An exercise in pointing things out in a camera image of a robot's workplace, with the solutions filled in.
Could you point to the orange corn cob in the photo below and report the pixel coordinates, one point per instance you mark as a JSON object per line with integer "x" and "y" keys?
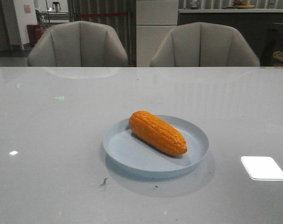
{"x": 157, "y": 133}

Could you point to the light blue round plate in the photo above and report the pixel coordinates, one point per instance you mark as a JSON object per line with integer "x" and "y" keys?
{"x": 139, "y": 158}

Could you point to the right beige upholstered chair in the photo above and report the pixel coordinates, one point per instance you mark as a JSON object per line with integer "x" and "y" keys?
{"x": 202, "y": 44}

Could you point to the beige upholstered chair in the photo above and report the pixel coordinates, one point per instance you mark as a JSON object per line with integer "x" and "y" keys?
{"x": 78, "y": 44}
{"x": 202, "y": 44}

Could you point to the left beige upholstered chair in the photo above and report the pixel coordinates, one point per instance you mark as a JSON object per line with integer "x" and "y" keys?
{"x": 78, "y": 44}

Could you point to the white cabinet with drawers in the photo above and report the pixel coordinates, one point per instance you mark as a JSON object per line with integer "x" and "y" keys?
{"x": 154, "y": 18}

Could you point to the red barrier belt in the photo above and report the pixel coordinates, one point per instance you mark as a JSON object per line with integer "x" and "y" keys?
{"x": 102, "y": 15}

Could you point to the background desk with items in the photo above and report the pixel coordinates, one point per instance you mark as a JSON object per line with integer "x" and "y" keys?
{"x": 51, "y": 12}

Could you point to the red trash bin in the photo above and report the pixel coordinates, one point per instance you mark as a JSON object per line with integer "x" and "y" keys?
{"x": 34, "y": 33}

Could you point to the grey counter with white top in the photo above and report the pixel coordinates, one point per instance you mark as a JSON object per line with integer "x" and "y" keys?
{"x": 252, "y": 23}

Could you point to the fruit bowl on counter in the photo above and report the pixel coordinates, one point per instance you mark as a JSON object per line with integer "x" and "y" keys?
{"x": 242, "y": 4}

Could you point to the dark wooden chair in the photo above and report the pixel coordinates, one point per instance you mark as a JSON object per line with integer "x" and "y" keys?
{"x": 272, "y": 54}

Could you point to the pink wall notice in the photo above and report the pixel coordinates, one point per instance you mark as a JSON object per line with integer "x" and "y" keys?
{"x": 27, "y": 9}

